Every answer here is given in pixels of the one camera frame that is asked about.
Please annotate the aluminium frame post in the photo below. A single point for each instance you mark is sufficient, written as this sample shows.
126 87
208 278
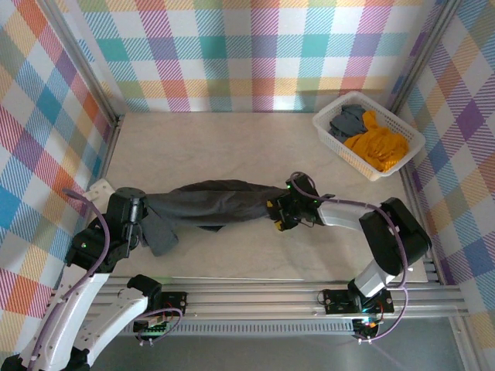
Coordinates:
77 58
425 50

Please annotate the dark grey t-shirt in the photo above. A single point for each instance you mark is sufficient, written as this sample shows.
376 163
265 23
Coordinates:
216 203

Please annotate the controller board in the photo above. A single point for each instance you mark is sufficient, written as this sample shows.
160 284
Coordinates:
367 324
154 328

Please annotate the yellow t-shirt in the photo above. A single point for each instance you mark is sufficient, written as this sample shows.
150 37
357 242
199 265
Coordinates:
381 148

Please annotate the aluminium side rail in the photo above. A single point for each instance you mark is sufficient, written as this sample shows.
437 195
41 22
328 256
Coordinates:
410 181
110 147

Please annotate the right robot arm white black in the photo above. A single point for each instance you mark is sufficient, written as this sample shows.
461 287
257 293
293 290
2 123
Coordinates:
398 239

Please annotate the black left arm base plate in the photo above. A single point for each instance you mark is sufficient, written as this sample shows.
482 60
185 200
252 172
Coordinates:
176 303

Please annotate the white plastic bracket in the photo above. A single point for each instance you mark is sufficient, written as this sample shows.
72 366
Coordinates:
101 189

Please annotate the right controller board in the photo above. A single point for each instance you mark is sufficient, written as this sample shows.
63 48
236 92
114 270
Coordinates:
367 324

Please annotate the blue-grey t-shirt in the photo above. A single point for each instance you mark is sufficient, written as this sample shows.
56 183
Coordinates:
346 123

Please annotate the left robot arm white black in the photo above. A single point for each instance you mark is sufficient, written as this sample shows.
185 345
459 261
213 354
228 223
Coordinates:
77 305

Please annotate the white plastic basket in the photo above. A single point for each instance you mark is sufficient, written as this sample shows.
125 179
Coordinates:
402 127

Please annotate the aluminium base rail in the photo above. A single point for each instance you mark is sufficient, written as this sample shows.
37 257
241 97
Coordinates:
251 301

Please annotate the left controller board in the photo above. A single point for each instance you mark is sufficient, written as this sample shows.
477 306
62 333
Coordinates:
154 328

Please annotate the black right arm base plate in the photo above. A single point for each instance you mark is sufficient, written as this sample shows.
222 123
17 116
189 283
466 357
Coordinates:
336 301

